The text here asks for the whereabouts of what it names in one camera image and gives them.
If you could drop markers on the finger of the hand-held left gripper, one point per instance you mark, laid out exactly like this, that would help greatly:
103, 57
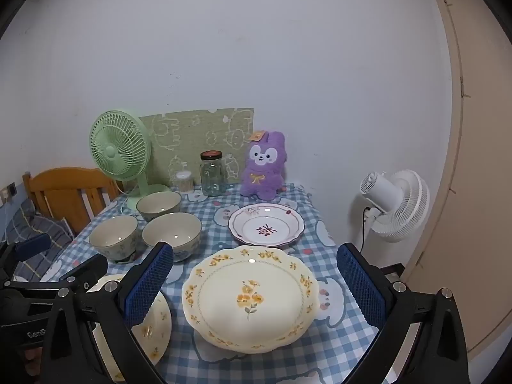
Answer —
90, 270
34, 246

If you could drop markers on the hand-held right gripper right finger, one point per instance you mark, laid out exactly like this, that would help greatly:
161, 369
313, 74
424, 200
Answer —
362, 288

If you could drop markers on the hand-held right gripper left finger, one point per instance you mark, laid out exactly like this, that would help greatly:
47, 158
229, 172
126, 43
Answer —
150, 284

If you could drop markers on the small yellow floral plate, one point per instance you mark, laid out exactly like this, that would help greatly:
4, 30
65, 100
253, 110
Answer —
158, 320

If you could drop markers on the cream bowl with blue pattern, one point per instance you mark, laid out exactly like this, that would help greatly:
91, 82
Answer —
114, 234
172, 232
159, 204

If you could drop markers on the large yellow floral plate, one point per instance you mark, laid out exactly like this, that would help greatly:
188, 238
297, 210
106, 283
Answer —
248, 300

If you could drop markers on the white plate with red rim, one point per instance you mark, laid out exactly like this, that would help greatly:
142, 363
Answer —
266, 224

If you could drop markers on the grey plaid pillow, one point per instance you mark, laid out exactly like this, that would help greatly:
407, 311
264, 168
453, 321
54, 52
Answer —
44, 228

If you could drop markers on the white standing fan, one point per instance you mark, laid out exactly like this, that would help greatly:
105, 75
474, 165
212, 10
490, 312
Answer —
396, 204

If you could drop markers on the clear toothpick holder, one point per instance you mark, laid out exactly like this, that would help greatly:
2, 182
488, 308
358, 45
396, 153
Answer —
184, 182

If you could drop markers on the glass jar with red lid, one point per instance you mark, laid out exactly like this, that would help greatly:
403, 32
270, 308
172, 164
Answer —
212, 176

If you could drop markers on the green desk fan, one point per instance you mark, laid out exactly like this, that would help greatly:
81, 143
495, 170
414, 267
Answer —
116, 148

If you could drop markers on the blue checked tablecloth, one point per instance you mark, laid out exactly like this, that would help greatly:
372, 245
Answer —
256, 368

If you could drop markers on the purple plush toy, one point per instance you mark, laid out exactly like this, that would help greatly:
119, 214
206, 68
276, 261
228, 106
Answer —
262, 176

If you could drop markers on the green printed mat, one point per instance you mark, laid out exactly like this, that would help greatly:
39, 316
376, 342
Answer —
188, 132

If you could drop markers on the beige wooden door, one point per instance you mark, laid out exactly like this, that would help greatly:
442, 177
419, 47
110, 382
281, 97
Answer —
480, 168

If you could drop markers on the wall socket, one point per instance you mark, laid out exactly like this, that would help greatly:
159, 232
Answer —
10, 191

